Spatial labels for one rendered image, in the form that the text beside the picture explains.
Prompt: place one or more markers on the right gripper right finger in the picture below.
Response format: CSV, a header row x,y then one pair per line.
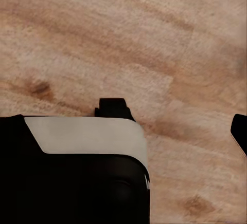
x,y
239,130

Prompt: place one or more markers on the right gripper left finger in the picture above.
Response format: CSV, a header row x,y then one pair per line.
x,y
12,131

